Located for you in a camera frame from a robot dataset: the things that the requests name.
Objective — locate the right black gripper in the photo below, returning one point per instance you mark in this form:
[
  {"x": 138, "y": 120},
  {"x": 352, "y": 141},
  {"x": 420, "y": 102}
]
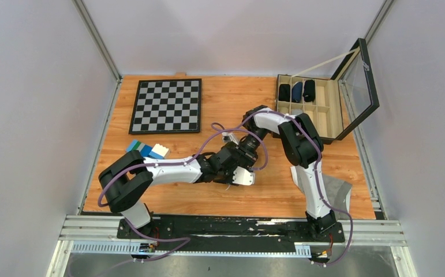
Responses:
[{"x": 248, "y": 157}]

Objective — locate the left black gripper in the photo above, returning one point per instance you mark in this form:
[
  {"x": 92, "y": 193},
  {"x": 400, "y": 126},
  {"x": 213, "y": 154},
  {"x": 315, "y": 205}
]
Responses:
[{"x": 229, "y": 180}]

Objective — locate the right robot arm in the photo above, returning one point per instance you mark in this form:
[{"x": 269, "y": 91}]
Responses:
[{"x": 303, "y": 149}]

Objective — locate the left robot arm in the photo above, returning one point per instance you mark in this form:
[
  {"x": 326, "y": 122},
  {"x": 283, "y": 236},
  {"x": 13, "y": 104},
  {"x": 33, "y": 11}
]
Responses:
[{"x": 125, "y": 181}]

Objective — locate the grey rolled underwear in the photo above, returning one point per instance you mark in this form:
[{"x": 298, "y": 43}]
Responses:
[{"x": 296, "y": 112}]

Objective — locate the navy rolled underwear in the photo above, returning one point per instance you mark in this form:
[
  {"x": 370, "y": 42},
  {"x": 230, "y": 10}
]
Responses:
[{"x": 296, "y": 92}]

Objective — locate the black rolled underwear tall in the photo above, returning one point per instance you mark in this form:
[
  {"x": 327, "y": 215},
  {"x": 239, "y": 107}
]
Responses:
[{"x": 309, "y": 91}]

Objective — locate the blue white block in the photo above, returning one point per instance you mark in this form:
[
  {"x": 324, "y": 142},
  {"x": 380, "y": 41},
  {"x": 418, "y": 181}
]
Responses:
[{"x": 157, "y": 151}]

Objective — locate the black white chessboard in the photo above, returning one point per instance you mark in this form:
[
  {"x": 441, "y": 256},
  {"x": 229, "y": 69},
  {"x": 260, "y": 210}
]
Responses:
[{"x": 167, "y": 106}]

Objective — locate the black compartment storage box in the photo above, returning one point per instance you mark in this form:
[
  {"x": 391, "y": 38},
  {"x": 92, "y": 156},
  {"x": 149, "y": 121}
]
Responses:
[{"x": 344, "y": 100}]

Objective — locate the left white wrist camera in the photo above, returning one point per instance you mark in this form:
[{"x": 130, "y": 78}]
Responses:
[{"x": 242, "y": 176}]

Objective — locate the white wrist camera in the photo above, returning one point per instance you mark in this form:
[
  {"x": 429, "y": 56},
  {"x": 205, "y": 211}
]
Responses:
[
  {"x": 242, "y": 176},
  {"x": 230, "y": 137}
]

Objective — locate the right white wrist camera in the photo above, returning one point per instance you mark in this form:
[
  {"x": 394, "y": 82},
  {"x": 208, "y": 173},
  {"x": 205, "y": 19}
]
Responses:
[{"x": 230, "y": 137}]

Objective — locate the right aluminium frame post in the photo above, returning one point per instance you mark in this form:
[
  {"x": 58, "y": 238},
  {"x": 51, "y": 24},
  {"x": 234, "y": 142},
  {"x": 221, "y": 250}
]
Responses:
[{"x": 378, "y": 19}]

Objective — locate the aluminium frame post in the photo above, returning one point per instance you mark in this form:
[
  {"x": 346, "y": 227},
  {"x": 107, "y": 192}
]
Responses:
[
  {"x": 378, "y": 19},
  {"x": 97, "y": 38}
]

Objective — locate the left aluminium frame post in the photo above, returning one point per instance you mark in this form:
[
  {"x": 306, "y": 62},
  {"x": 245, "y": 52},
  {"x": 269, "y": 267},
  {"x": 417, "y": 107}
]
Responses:
[{"x": 97, "y": 38}]

